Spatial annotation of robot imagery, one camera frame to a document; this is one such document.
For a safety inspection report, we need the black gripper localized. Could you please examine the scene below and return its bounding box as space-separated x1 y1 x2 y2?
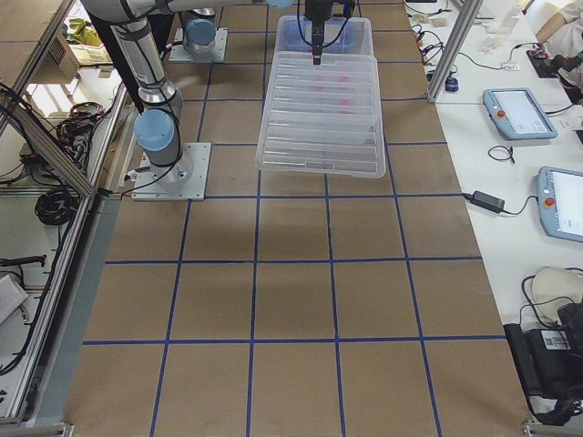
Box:
304 0 333 65

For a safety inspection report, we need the clear plastic box lid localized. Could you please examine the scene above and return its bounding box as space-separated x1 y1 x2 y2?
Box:
256 51 386 178

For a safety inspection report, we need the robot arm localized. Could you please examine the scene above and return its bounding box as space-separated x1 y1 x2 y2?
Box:
180 1 350 66
83 1 192 188

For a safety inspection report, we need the blue plastic tray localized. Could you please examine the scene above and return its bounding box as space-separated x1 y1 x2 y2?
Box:
276 15 369 54

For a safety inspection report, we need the clear plastic storage box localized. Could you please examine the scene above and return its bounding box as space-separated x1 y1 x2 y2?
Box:
274 15 373 56

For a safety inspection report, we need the cardboard box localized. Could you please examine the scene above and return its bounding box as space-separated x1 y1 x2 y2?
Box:
49 17 113 66

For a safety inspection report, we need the blue teach pendant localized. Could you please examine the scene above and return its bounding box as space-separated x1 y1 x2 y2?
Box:
536 166 582 242
482 87 557 140

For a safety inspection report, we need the black power adapter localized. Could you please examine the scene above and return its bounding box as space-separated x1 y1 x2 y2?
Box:
462 190 505 214

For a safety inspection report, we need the person in white coat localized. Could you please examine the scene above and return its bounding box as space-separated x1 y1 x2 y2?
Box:
535 0 583 92

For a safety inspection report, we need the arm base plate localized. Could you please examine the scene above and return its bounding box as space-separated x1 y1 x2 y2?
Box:
130 143 211 201
169 27 228 64

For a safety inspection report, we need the aluminium frame post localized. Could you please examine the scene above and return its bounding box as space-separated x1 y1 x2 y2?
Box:
426 0 483 104

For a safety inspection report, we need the black cable coil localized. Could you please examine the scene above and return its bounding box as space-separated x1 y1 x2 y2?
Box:
488 144 517 165

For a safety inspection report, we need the black cable bundle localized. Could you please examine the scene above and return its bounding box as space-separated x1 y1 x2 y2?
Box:
35 187 74 228

